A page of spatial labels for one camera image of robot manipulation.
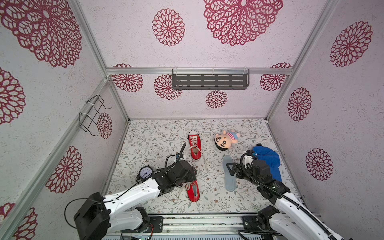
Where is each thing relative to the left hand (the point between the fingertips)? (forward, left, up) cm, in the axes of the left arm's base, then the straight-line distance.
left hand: (194, 173), depth 80 cm
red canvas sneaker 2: (+22, -1, -7) cm, 23 cm away
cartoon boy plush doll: (+23, -20, -3) cm, 30 cm away
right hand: (+3, -20, +4) cm, 20 cm away
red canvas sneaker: (-8, +1, -5) cm, 9 cm away
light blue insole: (0, -22, -9) cm, 23 cm away
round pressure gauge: (+4, +29, -8) cm, 31 cm away
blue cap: (+13, -50, -8) cm, 52 cm away
